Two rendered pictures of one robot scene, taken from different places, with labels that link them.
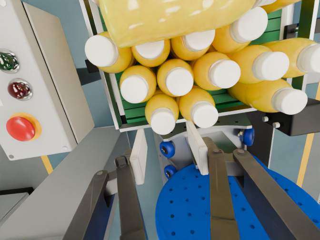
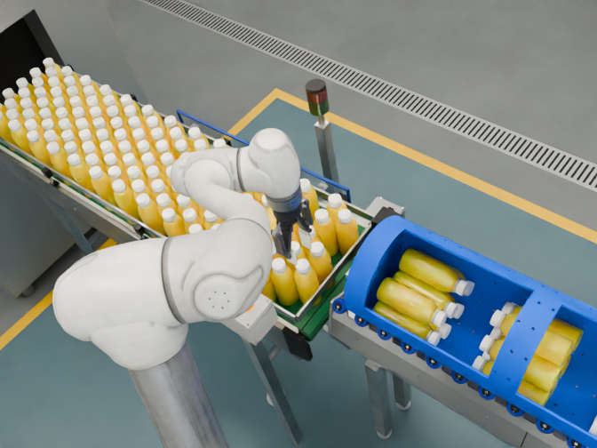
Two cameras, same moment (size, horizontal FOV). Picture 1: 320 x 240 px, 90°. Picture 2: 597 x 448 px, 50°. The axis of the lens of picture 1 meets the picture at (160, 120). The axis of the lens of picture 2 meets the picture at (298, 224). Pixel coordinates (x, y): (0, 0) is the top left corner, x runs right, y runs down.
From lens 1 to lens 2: 1.64 m
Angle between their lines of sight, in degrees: 56
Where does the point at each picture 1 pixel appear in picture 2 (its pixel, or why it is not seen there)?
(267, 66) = (318, 216)
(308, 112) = (380, 215)
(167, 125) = (305, 263)
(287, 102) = (341, 216)
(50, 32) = not seen: hidden behind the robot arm
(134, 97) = (280, 265)
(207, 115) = (316, 245)
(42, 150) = (259, 310)
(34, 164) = not seen: outside the picture
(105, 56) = not seen: hidden behind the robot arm
